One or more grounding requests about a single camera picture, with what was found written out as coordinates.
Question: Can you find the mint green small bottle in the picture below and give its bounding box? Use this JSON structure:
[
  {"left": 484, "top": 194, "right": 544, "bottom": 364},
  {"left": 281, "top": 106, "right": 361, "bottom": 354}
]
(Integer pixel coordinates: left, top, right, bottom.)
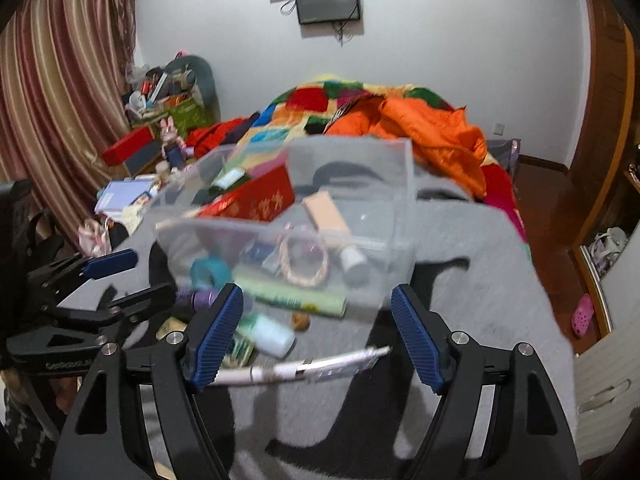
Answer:
[{"left": 236, "top": 312, "right": 295, "bottom": 360}]

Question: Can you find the white pen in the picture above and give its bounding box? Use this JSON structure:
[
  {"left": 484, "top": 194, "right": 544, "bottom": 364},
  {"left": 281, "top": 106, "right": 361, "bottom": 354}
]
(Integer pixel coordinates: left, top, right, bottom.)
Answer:
[{"left": 212, "top": 346, "right": 392, "bottom": 387}]

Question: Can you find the light green long box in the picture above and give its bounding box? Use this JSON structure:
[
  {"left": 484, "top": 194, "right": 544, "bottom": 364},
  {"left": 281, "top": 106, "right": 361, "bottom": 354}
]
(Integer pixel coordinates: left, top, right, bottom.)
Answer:
[{"left": 233, "top": 274, "right": 346, "bottom": 318}]

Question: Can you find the pink braided rope ring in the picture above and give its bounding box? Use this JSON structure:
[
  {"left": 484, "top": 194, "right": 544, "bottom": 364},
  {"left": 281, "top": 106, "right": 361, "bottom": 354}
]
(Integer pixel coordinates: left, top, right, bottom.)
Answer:
[{"left": 278, "top": 228, "right": 331, "bottom": 288}]

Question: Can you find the dark green round bottle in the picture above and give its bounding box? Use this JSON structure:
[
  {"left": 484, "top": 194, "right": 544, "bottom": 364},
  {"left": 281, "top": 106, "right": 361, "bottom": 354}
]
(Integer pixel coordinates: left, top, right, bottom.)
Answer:
[{"left": 192, "top": 167, "right": 250, "bottom": 206}]

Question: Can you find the beige tube white cap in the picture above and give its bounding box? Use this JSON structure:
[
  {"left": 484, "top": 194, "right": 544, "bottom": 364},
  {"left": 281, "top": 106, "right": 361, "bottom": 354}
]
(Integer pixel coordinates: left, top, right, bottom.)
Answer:
[{"left": 302, "top": 191, "right": 370, "bottom": 287}]

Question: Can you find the blue staples box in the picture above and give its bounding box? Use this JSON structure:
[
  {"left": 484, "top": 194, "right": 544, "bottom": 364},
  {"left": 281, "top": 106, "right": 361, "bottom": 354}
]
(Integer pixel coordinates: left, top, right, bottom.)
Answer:
[{"left": 240, "top": 240, "right": 281, "bottom": 275}]

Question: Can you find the blue white booklet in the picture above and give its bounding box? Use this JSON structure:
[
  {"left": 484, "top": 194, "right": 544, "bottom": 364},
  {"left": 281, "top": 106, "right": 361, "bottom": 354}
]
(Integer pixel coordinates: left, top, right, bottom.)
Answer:
[{"left": 94, "top": 180, "right": 152, "bottom": 214}]

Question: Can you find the pink slipper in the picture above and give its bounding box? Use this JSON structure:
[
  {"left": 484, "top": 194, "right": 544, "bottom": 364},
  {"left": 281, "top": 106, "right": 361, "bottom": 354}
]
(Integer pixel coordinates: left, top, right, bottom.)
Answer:
[{"left": 570, "top": 294, "right": 594, "bottom": 338}]

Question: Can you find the red rectangular box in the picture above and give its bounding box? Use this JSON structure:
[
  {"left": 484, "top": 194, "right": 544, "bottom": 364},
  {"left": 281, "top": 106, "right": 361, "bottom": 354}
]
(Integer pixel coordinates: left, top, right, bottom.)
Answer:
[{"left": 101, "top": 125, "right": 154, "bottom": 167}]

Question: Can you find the pink bunny toy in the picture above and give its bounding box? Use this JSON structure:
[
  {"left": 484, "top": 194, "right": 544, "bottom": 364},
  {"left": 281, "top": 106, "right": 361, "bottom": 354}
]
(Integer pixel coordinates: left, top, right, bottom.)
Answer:
[{"left": 160, "top": 116, "right": 192, "bottom": 160}]

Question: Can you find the clear plastic storage bin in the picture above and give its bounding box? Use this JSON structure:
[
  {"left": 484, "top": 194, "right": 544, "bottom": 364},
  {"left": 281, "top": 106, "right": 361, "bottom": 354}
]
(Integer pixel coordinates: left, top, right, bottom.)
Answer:
[{"left": 145, "top": 136, "right": 416, "bottom": 309}]

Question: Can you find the green gift bag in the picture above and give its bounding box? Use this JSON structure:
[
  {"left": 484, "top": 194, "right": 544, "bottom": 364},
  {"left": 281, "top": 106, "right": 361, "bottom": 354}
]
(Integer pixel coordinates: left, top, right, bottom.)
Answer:
[{"left": 131, "top": 98, "right": 216, "bottom": 139}]

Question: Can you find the striped curtain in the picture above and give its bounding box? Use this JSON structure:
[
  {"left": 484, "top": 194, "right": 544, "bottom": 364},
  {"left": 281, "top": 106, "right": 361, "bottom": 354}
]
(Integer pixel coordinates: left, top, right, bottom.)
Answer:
[{"left": 1, "top": 0, "right": 136, "bottom": 240}]

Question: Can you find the orange puffer jacket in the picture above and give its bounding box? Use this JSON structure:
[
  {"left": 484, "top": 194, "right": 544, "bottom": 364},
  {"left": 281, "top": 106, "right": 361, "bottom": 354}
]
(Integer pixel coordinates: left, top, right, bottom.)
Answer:
[{"left": 324, "top": 96, "right": 488, "bottom": 200}]

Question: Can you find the wooden wardrobe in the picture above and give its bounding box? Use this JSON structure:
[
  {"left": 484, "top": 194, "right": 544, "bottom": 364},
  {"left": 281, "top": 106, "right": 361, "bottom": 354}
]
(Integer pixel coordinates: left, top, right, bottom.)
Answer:
[{"left": 568, "top": 0, "right": 639, "bottom": 338}]

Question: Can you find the grey plush toy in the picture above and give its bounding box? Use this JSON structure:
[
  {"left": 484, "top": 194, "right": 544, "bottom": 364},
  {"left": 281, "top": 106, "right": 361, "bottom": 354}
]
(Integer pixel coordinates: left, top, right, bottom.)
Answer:
[{"left": 164, "top": 54, "right": 218, "bottom": 112}]

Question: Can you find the colourful patchwork quilt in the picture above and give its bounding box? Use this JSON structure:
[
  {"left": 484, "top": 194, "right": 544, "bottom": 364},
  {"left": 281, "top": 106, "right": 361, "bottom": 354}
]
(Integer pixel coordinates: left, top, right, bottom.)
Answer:
[{"left": 186, "top": 75, "right": 528, "bottom": 246}]

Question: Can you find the small wall monitor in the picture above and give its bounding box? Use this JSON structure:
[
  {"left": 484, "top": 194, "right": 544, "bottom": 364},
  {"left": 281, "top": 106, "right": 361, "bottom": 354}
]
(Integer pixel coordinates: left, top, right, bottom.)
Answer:
[{"left": 295, "top": 0, "right": 360, "bottom": 25}]

